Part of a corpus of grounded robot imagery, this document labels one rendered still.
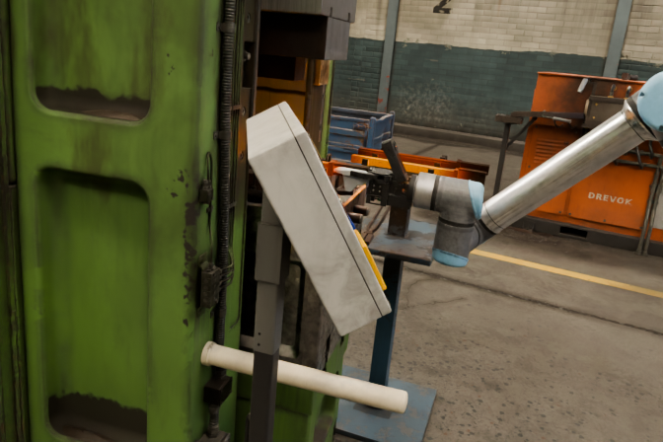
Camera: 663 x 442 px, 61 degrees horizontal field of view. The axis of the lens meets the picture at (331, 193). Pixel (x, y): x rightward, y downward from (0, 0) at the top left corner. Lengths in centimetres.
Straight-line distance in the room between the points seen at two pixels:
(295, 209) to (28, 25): 78
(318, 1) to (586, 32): 768
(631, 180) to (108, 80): 412
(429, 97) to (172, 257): 815
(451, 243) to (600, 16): 756
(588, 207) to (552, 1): 458
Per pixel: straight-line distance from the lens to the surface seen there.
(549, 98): 478
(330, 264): 75
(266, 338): 97
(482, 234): 153
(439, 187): 138
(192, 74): 109
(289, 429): 163
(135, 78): 123
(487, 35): 896
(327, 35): 132
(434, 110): 915
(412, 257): 177
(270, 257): 90
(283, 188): 71
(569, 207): 486
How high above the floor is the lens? 130
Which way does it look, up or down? 15 degrees down
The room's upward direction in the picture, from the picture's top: 5 degrees clockwise
